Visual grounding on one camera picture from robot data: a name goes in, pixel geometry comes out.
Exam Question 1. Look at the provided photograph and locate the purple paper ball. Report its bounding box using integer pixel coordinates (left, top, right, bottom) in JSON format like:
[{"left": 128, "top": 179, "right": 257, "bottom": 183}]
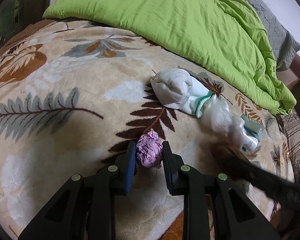
[{"left": 135, "top": 131, "right": 163, "bottom": 168}]

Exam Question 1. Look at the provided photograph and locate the grey quilted pillow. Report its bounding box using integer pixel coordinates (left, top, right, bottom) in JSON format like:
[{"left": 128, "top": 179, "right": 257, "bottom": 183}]
[{"left": 234, "top": 0, "right": 300, "bottom": 72}]

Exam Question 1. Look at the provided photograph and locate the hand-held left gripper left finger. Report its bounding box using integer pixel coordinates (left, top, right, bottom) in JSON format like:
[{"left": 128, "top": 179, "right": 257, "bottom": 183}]
[{"left": 18, "top": 141, "right": 137, "bottom": 240}]

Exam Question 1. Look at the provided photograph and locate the teal packet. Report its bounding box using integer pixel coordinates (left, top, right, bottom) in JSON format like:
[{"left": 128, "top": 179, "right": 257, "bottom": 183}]
[{"left": 240, "top": 114, "right": 264, "bottom": 138}]

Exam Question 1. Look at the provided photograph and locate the brown striped pillow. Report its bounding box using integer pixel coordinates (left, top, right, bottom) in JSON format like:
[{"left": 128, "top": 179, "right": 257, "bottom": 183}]
[{"left": 277, "top": 110, "right": 300, "bottom": 180}]

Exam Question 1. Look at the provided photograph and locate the green quilt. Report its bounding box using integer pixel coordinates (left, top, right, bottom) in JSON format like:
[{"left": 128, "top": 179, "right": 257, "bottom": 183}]
[{"left": 42, "top": 0, "right": 297, "bottom": 115}]

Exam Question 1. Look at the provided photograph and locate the leaf-print fleece blanket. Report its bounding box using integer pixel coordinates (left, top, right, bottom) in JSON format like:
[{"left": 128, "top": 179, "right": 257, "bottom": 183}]
[{"left": 0, "top": 19, "right": 300, "bottom": 240}]

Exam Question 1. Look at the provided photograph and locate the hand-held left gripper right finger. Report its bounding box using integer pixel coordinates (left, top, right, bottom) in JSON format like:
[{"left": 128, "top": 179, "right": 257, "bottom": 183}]
[{"left": 162, "top": 141, "right": 282, "bottom": 240}]

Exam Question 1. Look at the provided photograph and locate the white glove with green trim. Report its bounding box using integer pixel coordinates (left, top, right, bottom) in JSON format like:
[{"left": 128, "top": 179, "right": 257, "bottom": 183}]
[{"left": 150, "top": 69, "right": 213, "bottom": 118}]

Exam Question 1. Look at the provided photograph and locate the dark wooden glass door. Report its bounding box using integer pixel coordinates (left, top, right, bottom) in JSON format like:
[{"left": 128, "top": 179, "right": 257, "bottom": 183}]
[{"left": 0, "top": 0, "right": 53, "bottom": 63}]

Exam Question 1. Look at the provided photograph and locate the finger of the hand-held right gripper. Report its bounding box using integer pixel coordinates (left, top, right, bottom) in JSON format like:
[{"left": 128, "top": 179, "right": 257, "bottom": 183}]
[{"left": 210, "top": 142, "right": 273, "bottom": 198}]

